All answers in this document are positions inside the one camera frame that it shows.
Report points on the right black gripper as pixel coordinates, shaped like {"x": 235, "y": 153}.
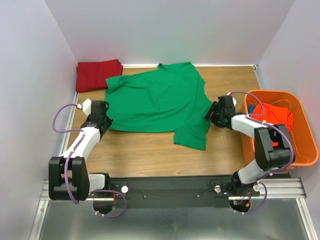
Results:
{"x": 214, "y": 108}

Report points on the green t-shirt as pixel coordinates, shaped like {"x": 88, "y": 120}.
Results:
{"x": 171, "y": 98}

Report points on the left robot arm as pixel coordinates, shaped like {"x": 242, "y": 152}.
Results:
{"x": 68, "y": 178}

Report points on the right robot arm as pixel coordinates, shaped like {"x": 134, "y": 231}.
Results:
{"x": 273, "y": 148}

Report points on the blue t-shirt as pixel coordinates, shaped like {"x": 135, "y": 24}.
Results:
{"x": 251, "y": 109}

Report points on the orange t-shirt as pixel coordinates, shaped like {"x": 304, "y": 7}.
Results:
{"x": 274, "y": 115}

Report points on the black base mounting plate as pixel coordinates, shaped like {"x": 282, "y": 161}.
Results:
{"x": 171, "y": 192}

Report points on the orange plastic bin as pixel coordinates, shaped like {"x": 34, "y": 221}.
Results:
{"x": 303, "y": 142}

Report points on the folded red t-shirt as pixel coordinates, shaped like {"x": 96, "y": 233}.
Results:
{"x": 92, "y": 76}

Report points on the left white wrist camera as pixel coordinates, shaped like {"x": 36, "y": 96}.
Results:
{"x": 85, "y": 107}

